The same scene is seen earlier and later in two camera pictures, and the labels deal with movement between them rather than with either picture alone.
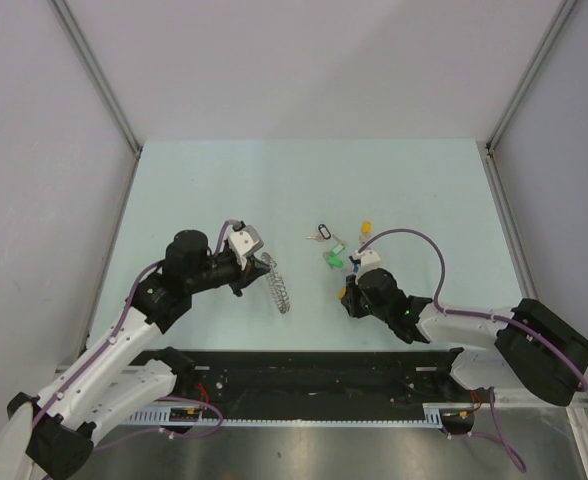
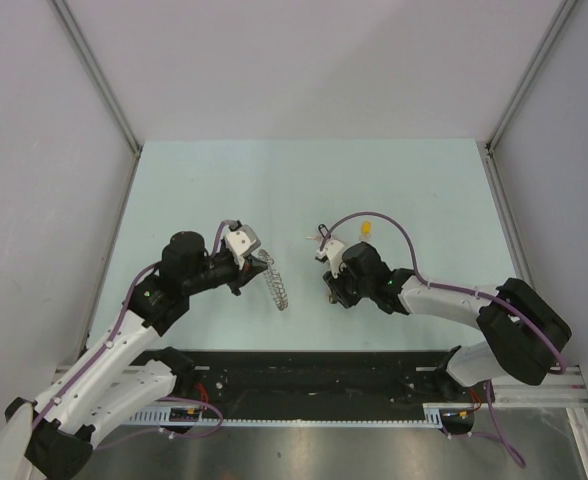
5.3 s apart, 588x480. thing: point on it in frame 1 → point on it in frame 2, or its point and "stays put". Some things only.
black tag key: [324, 233] stays put
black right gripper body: [359, 305] → [346, 287]
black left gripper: [243, 278] stays put
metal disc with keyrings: [277, 285] stays put
